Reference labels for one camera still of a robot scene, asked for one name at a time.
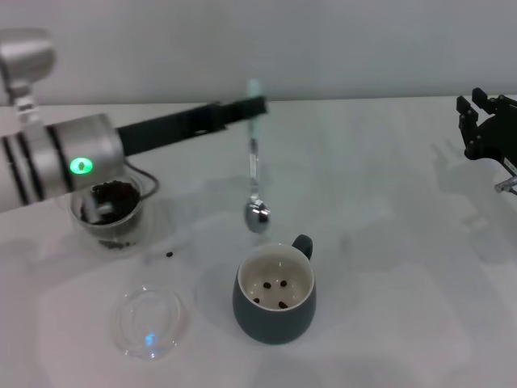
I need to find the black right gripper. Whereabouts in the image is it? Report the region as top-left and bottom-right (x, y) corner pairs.
(456, 86), (517, 175)

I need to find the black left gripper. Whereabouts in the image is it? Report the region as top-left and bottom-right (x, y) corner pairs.
(116, 95), (268, 158)

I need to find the blue-handled metal spoon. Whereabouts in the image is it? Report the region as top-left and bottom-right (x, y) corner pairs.
(244, 78), (271, 234)

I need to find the double-wall glass cup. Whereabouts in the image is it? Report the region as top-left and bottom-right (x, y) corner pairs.
(69, 179), (163, 259)

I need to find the dark green ceramic mug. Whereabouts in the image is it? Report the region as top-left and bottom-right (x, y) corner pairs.
(232, 234), (317, 345)

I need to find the coffee beans pile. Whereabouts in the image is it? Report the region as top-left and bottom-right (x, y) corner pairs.
(80, 181), (141, 226)

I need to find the clear glass saucer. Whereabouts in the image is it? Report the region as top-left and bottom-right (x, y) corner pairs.
(111, 284), (191, 361)

